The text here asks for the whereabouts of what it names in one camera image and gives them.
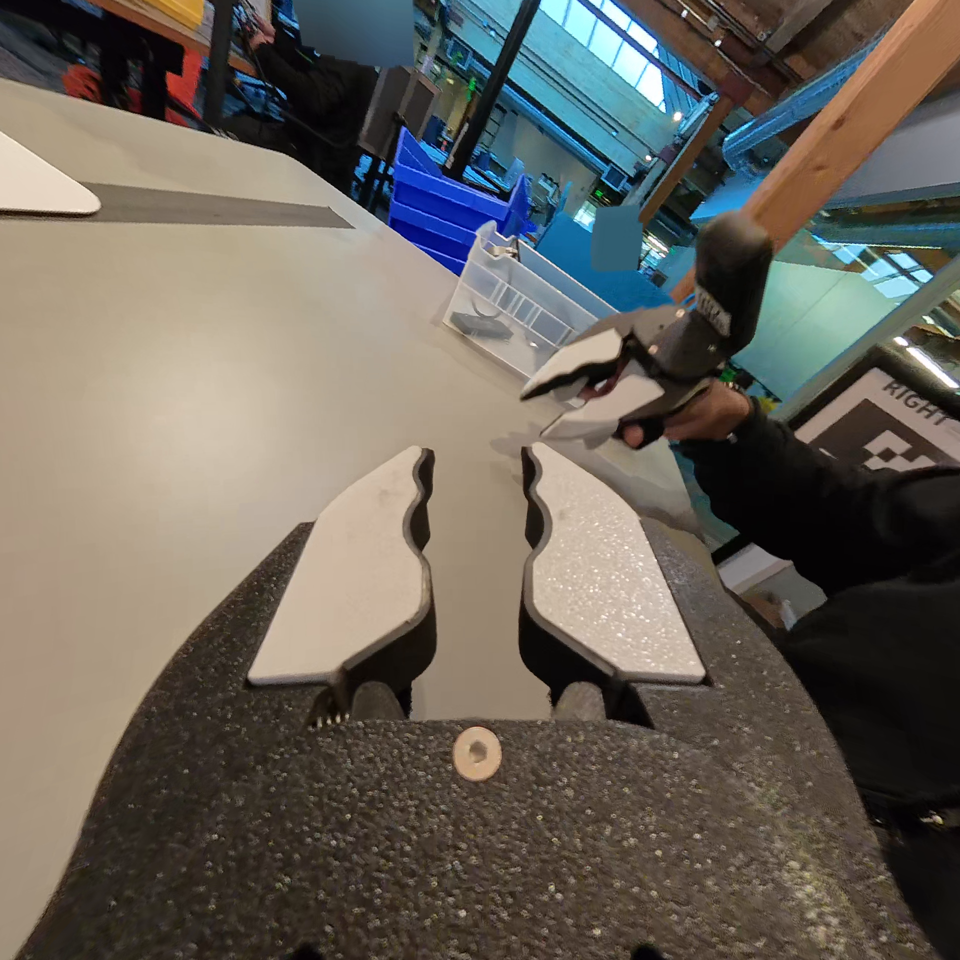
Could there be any black stand pole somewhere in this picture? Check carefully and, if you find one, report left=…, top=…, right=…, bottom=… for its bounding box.
left=448, top=0, right=543, bottom=177
left=204, top=0, right=240, bottom=129

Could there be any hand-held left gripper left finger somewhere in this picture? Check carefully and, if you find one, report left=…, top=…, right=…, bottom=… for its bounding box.
left=246, top=445, right=438, bottom=689

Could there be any framed black sign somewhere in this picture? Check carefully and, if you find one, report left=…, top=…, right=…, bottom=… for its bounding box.
left=795, top=346, right=960, bottom=474

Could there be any nested blue bin stack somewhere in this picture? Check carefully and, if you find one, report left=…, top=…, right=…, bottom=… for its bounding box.
left=388, top=126, right=535, bottom=275

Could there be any red plastic stool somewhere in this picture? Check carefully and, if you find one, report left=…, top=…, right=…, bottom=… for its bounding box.
left=62, top=51, right=205, bottom=123

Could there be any slim grey USB hub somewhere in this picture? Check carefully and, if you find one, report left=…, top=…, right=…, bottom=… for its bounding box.
left=450, top=292, right=519, bottom=340

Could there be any wooden edged table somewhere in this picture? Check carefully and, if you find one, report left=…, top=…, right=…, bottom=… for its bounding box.
left=86, top=0, right=260, bottom=76

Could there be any grey monitor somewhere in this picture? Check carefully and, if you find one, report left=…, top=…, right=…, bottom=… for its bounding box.
left=358, top=66, right=442, bottom=162

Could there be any person's black torso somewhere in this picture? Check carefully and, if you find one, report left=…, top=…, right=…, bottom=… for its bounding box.
left=780, top=465, right=960, bottom=960

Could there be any silver air duct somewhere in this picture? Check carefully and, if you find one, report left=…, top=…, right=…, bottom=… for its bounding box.
left=723, top=33, right=886, bottom=170

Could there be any grey desk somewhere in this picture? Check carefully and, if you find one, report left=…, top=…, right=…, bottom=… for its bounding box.
left=0, top=78, right=714, bottom=960

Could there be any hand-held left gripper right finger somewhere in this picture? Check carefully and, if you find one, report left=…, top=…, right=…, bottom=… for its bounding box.
left=519, top=442, right=708, bottom=687

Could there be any person's right hand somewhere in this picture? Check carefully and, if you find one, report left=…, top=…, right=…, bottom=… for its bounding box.
left=662, top=382, right=755, bottom=444

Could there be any wooden beam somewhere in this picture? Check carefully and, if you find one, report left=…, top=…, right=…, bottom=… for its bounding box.
left=669, top=0, right=960, bottom=301

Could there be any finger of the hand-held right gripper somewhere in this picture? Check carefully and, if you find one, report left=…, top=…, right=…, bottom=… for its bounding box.
left=536, top=372, right=667, bottom=451
left=519, top=322, right=627, bottom=402

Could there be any clear plastic storage box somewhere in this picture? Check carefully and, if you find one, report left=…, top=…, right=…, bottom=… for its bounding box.
left=441, top=219, right=624, bottom=380

